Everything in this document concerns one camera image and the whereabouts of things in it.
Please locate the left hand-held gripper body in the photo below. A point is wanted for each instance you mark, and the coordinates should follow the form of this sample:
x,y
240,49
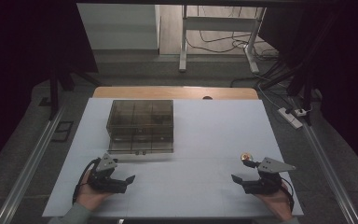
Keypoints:
x,y
105,182

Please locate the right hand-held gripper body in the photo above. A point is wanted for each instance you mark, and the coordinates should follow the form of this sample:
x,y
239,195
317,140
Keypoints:
x,y
268,182

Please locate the small round golden object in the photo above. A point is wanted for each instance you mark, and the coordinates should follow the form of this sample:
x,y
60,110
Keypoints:
x,y
246,156

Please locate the smoky clear compartment storage box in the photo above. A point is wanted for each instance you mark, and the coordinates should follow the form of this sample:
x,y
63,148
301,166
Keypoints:
x,y
140,126

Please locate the person's left hand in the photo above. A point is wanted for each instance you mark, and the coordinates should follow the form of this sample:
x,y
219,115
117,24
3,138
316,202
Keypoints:
x,y
88,196

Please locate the person's right hand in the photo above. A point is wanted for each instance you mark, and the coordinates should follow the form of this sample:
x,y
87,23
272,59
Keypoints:
x,y
279,202

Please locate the white table cover sheet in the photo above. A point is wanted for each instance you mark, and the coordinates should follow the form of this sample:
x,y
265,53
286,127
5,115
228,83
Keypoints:
x,y
211,137

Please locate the white power strip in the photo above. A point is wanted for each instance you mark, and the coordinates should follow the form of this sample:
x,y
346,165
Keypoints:
x,y
289,117

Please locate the white plug adapter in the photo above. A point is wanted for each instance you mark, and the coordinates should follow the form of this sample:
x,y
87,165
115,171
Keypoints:
x,y
300,112

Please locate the wooden table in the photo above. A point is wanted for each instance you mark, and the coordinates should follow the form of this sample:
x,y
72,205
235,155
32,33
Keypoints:
x,y
167,92

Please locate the aluminium floor rail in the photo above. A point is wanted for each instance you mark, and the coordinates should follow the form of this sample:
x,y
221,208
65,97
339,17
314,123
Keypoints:
x,y
326,168
28,168

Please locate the black floor frame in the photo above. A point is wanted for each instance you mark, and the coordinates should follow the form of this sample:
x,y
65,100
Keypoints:
x,y
62,131

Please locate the white metal desk frame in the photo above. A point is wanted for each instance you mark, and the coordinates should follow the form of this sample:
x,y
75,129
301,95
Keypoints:
x,y
219,23

